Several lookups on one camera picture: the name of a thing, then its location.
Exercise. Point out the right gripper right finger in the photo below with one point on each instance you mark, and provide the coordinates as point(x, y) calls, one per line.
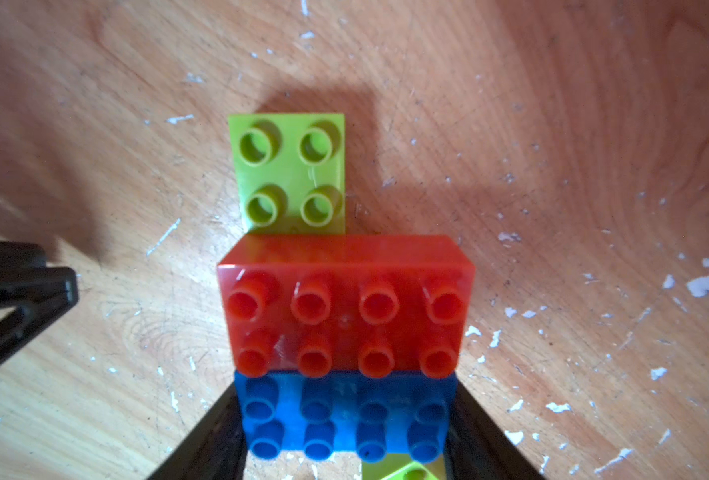
point(477, 448)

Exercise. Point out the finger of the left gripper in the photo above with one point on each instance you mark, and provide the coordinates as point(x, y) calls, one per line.
point(37, 294)

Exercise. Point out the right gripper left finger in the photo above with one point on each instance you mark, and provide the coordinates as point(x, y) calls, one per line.
point(215, 449)

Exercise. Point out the yellow lego brick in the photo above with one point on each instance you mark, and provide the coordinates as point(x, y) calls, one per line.
point(401, 466)

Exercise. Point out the blue lego brick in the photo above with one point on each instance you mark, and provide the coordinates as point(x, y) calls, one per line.
point(403, 413)

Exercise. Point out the red lego brick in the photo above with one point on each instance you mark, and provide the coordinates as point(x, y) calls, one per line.
point(369, 304)

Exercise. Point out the lime green lego brick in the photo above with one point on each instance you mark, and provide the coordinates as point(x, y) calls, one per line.
point(290, 171)

